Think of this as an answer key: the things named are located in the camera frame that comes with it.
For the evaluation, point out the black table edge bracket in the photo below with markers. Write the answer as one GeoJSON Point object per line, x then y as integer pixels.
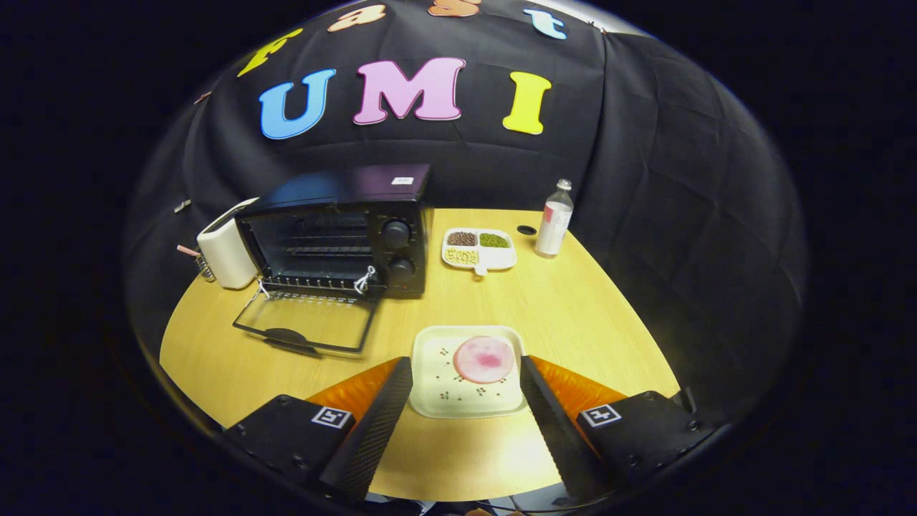
{"type": "Point", "coordinates": [689, 401]}

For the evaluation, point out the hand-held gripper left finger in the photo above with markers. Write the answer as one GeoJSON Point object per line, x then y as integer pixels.
{"type": "Point", "coordinates": [376, 430]}

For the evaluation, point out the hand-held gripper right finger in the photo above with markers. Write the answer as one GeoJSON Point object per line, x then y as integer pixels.
{"type": "Point", "coordinates": [555, 430]}

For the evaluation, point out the pink ham slice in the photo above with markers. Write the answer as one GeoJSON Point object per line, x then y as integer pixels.
{"type": "Point", "coordinates": [483, 360]}

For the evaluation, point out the silver cloth clip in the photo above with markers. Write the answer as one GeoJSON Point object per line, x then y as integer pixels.
{"type": "Point", "coordinates": [182, 206]}

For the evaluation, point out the pink cloth clip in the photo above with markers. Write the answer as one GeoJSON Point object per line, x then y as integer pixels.
{"type": "Point", "coordinates": [203, 97]}

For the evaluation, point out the cream square plate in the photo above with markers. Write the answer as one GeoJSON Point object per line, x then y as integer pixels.
{"type": "Point", "coordinates": [437, 394]}

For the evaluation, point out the black round table grommet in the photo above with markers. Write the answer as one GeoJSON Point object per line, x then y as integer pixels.
{"type": "Point", "coordinates": [526, 230]}

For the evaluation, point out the white divided bean dish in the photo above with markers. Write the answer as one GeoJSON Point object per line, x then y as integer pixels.
{"type": "Point", "coordinates": [501, 256]}

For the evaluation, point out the metal mesh holder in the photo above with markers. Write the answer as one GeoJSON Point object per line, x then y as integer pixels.
{"type": "Point", "coordinates": [205, 269]}

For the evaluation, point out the black toaster oven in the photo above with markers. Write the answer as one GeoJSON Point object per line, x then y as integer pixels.
{"type": "Point", "coordinates": [344, 190]}

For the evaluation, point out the pink straw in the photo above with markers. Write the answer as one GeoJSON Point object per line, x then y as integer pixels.
{"type": "Point", "coordinates": [188, 251]}

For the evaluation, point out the clear bottle red label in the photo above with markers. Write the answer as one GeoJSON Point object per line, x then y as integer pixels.
{"type": "Point", "coordinates": [551, 233]}

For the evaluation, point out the white bread toaster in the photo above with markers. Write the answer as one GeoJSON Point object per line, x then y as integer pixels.
{"type": "Point", "coordinates": [226, 254]}

